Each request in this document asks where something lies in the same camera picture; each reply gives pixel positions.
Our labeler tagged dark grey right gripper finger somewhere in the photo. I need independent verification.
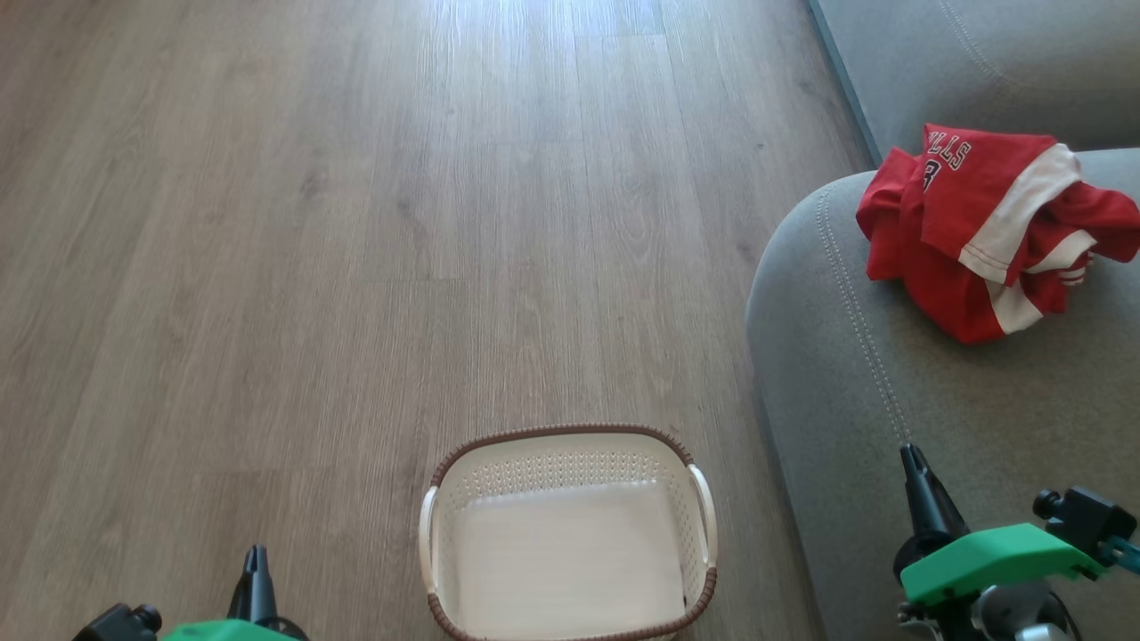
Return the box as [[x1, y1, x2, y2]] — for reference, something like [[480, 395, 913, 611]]
[[901, 443, 932, 540], [908, 443, 969, 539]]

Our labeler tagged red and white basketball jersey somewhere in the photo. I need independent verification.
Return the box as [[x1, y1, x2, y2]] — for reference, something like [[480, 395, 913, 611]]
[[855, 123, 1140, 345]]

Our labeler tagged grey fabric sofa seat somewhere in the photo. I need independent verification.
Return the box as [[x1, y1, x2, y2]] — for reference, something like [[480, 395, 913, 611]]
[[806, 0, 1140, 168]]

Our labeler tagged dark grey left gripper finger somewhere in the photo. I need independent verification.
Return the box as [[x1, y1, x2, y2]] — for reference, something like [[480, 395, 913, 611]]
[[227, 545, 257, 624], [256, 545, 295, 625]]

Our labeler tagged grey fabric sofa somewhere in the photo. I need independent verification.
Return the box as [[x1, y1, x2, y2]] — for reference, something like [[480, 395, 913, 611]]
[[745, 147, 1140, 641]]

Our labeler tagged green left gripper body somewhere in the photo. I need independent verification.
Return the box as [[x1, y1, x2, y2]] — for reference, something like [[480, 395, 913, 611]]
[[160, 617, 310, 641]]

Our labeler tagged white plastic laundry basket brown rim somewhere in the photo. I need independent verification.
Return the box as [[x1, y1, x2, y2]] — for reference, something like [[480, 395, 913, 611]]
[[419, 424, 719, 641]]

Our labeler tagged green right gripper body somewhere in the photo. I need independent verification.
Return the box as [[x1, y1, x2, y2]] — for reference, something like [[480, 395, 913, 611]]
[[893, 523, 1106, 607]]

